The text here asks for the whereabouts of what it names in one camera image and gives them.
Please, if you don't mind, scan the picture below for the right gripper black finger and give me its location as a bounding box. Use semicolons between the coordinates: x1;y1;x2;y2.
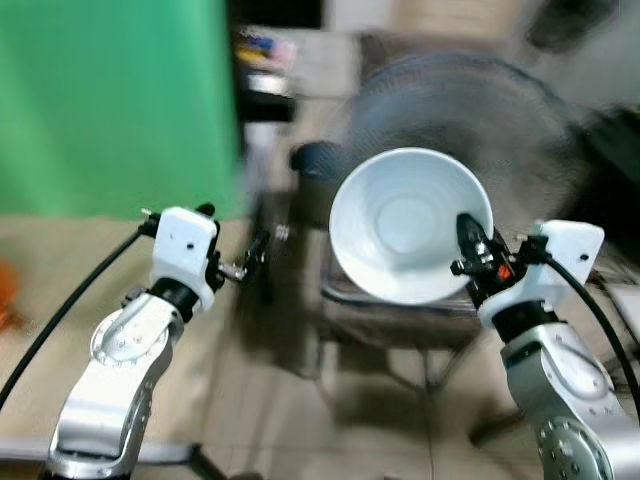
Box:
456;212;493;267

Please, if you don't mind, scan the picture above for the white ceramic bowl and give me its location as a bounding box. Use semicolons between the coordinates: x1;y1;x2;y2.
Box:
328;148;496;307

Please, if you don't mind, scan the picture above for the black tripod stand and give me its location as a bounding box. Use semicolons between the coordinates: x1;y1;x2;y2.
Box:
186;190;291;480

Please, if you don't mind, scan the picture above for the black standing fan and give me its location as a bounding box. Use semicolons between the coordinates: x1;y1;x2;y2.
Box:
290;52;593;301

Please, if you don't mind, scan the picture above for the green backdrop screen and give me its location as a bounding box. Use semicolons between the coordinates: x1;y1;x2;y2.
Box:
0;0;248;221

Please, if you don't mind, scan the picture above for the dark shelf with items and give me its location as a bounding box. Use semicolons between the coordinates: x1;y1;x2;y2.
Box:
232;25;299;127

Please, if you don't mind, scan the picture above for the black bag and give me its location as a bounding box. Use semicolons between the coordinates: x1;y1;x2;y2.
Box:
585;104;640;263

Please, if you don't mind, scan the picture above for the orange object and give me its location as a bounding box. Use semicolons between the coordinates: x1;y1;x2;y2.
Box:
0;258;19;333

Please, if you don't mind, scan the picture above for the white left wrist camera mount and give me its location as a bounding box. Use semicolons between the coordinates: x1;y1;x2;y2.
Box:
149;207;220;312

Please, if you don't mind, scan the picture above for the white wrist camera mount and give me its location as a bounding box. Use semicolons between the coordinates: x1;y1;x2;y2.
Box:
477;220;606;331
149;207;220;312

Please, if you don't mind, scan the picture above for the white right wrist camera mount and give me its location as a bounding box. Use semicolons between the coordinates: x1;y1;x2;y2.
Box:
477;220;606;331

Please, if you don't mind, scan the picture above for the dark metal frame chair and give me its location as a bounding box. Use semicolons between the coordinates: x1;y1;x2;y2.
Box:
316;230;501;401

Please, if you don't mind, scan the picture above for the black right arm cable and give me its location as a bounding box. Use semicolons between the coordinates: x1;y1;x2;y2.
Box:
520;240;640;416

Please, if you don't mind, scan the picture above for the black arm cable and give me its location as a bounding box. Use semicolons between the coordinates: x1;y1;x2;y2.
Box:
0;224;159;413
520;240;640;416

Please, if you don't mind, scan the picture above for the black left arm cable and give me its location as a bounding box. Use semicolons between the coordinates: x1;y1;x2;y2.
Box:
0;224;159;413

